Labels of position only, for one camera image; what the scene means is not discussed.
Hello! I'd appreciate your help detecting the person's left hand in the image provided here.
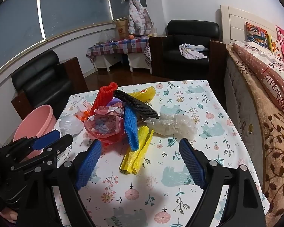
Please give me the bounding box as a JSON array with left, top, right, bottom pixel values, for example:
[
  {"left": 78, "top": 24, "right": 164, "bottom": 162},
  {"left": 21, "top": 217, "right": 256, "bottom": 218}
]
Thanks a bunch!
[{"left": 0, "top": 208, "right": 18, "bottom": 223}]

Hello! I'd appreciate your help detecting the floral puffer jacket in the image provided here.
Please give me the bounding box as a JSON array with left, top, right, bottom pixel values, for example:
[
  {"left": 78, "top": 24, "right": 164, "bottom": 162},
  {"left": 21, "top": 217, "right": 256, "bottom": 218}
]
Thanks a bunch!
[{"left": 128, "top": 0, "right": 153, "bottom": 36}]

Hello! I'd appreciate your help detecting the white plastic bag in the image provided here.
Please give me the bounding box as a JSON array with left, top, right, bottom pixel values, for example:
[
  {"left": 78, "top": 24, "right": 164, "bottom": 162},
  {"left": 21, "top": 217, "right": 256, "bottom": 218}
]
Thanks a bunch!
[{"left": 59, "top": 115, "right": 83, "bottom": 136}]

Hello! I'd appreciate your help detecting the black leather armchair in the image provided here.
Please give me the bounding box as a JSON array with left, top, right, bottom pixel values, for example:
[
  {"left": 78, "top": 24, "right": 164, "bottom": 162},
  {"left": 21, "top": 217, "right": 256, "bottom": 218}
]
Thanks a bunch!
[
  {"left": 149, "top": 19, "right": 226, "bottom": 82},
  {"left": 10, "top": 49, "right": 89, "bottom": 120}
]

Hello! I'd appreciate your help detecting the black foam net sleeve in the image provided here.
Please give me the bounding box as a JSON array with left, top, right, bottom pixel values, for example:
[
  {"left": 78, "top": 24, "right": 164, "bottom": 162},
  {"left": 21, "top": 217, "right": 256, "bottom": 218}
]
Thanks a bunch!
[{"left": 114, "top": 90, "right": 159, "bottom": 119}]

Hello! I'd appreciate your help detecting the brown paper bag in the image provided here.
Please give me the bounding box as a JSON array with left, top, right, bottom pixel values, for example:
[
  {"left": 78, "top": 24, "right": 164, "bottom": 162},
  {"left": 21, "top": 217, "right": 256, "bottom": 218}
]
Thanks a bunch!
[{"left": 114, "top": 19, "right": 129, "bottom": 39}]

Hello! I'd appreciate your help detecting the clear plastic bag on table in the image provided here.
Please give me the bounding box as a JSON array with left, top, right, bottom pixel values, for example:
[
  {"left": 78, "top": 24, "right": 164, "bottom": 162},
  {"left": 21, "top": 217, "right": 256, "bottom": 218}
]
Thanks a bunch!
[{"left": 99, "top": 30, "right": 114, "bottom": 44}]

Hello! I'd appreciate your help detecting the colourful patterned pillow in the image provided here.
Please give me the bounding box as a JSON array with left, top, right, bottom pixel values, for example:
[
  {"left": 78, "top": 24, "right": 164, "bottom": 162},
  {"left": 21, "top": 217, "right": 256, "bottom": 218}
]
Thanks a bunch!
[{"left": 246, "top": 22, "right": 268, "bottom": 49}]

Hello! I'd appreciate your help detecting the yellow plastic bag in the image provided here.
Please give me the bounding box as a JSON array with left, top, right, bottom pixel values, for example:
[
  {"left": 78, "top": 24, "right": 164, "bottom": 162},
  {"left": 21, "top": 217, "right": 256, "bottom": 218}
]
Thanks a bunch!
[{"left": 119, "top": 126, "right": 154, "bottom": 175}]

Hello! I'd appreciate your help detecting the red plastic bag wad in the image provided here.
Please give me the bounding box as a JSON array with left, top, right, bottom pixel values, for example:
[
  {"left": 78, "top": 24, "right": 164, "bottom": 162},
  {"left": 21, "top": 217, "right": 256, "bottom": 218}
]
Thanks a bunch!
[{"left": 83, "top": 103, "right": 125, "bottom": 146}]

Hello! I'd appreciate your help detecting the floral bear tablecloth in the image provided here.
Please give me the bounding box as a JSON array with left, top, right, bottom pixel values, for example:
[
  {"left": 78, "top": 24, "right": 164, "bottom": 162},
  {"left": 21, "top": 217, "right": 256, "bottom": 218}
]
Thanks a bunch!
[{"left": 52, "top": 79, "right": 271, "bottom": 227}]

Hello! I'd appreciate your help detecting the left black leather armchair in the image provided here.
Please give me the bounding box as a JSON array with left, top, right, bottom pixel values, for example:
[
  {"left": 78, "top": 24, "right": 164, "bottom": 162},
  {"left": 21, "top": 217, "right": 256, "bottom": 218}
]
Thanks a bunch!
[{"left": 10, "top": 49, "right": 89, "bottom": 120}]

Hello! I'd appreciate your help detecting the brown leaf bed blanket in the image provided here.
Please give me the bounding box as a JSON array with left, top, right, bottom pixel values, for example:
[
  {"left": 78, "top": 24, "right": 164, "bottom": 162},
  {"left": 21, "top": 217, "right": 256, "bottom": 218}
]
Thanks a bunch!
[{"left": 225, "top": 46, "right": 284, "bottom": 226}]

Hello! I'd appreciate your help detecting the blue foam net sleeve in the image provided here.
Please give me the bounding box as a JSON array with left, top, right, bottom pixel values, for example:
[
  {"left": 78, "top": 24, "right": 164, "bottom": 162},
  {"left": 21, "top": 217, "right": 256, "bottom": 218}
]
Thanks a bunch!
[{"left": 124, "top": 105, "right": 139, "bottom": 151}]

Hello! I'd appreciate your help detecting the white wooden headboard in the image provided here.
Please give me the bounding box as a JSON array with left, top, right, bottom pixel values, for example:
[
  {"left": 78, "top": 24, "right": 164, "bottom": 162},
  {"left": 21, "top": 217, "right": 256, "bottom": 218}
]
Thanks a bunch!
[{"left": 220, "top": 5, "right": 278, "bottom": 45}]

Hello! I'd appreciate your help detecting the brown dotted quilt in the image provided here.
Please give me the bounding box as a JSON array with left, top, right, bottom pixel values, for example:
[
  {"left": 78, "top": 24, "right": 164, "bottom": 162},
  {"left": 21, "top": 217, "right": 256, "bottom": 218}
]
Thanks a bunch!
[{"left": 232, "top": 41, "right": 284, "bottom": 113}]

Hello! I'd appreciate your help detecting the pink plastic trash bucket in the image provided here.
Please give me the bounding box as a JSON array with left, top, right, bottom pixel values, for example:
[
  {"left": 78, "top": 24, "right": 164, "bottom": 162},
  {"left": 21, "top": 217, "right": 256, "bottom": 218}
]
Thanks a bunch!
[{"left": 13, "top": 104, "right": 57, "bottom": 159}]

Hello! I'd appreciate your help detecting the red foam net sleeve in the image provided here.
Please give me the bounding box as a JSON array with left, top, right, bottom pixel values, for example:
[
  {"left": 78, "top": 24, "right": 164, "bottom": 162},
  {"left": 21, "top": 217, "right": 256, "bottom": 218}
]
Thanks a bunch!
[{"left": 90, "top": 82, "right": 118, "bottom": 116}]

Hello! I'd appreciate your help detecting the right black leather armchair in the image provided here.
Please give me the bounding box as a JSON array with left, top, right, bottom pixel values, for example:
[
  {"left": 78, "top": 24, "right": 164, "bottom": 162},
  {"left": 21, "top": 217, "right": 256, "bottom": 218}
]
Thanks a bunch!
[{"left": 149, "top": 19, "right": 226, "bottom": 82}]

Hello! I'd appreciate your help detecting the white side table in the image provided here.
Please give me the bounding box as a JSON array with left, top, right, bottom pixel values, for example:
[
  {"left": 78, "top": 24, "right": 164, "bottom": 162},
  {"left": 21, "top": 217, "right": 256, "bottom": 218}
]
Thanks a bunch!
[{"left": 91, "top": 53, "right": 152, "bottom": 74}]

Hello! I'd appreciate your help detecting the clear bubble wrap wad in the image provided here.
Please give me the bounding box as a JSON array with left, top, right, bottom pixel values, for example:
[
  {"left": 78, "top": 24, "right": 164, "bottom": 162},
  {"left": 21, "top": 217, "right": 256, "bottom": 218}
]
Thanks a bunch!
[{"left": 145, "top": 114, "right": 197, "bottom": 138}]

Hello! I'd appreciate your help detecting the plaid checkered tablecloth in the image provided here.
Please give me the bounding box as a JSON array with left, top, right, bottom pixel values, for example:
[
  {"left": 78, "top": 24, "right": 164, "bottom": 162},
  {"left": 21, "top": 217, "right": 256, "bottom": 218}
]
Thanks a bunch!
[{"left": 86, "top": 36, "right": 149, "bottom": 60}]

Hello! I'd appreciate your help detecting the orange white wrapper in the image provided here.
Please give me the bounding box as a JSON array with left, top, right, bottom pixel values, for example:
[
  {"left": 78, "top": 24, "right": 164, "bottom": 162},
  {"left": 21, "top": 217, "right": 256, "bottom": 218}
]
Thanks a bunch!
[{"left": 74, "top": 98, "right": 95, "bottom": 122}]

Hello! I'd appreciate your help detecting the purple felt cloth roll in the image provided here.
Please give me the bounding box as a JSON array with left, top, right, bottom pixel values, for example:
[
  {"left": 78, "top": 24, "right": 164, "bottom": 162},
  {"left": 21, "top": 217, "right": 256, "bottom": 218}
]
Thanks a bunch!
[{"left": 107, "top": 98, "right": 123, "bottom": 108}]

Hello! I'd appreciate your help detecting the crumpled cloth on armchair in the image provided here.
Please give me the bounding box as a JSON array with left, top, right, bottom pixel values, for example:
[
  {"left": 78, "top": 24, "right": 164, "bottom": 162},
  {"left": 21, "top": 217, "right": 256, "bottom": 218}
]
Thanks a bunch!
[{"left": 179, "top": 44, "right": 208, "bottom": 60}]

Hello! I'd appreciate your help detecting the white cup with straw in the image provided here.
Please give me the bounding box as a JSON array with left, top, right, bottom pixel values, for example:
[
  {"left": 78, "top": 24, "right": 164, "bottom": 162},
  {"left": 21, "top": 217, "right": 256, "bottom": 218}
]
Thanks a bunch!
[{"left": 151, "top": 27, "right": 157, "bottom": 37}]

